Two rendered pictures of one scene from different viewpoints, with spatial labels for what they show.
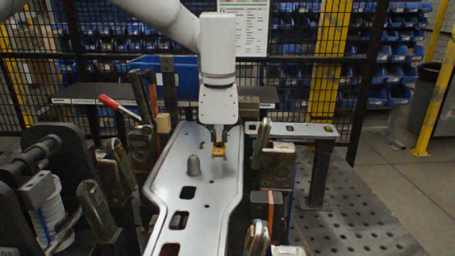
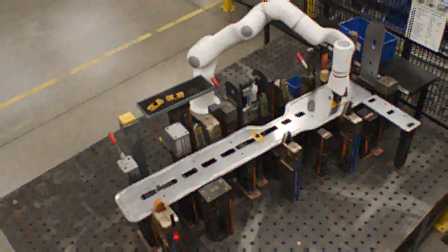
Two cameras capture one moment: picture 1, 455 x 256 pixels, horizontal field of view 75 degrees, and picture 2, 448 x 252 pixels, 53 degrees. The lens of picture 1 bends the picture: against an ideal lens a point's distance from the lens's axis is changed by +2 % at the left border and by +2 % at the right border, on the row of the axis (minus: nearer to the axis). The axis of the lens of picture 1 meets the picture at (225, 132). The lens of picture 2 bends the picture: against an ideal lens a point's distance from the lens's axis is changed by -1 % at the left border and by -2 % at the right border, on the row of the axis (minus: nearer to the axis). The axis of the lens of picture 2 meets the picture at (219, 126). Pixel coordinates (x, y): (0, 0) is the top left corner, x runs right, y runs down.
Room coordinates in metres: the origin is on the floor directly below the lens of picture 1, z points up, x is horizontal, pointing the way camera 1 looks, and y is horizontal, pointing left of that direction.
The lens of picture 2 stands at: (-0.75, -1.10, 2.45)
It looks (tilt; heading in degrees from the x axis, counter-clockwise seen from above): 41 degrees down; 56
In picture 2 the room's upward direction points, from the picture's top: 6 degrees counter-clockwise
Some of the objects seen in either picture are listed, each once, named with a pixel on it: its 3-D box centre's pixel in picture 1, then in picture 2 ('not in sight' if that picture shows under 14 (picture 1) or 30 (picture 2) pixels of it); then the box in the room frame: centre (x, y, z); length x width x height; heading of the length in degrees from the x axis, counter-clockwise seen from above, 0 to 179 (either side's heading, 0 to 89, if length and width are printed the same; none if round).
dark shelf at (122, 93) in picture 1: (168, 95); (360, 50); (1.17, 0.24, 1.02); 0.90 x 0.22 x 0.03; 86
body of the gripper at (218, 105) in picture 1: (219, 100); (339, 80); (0.72, 0.02, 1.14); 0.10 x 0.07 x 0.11; 86
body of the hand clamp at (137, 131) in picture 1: (148, 183); (306, 101); (0.74, 0.23, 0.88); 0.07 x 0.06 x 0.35; 86
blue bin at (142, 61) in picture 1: (174, 76); (365, 40); (1.17, 0.21, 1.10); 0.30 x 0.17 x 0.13; 81
